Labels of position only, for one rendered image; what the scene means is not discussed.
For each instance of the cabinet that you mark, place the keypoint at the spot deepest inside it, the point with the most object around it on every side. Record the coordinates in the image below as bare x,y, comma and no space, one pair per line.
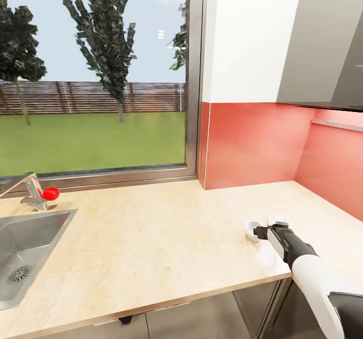
238,314
324,62
293,317

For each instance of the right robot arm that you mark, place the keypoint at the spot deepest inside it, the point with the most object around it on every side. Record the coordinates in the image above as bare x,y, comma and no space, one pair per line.
336,302

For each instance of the coffee cup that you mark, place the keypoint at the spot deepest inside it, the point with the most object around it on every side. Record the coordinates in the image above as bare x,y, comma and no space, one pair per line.
249,228

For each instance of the countertop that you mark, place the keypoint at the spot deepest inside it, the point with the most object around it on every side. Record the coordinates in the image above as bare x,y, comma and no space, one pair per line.
134,249
335,235

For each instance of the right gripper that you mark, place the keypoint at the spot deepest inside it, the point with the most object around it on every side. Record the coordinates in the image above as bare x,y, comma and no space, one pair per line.
261,232

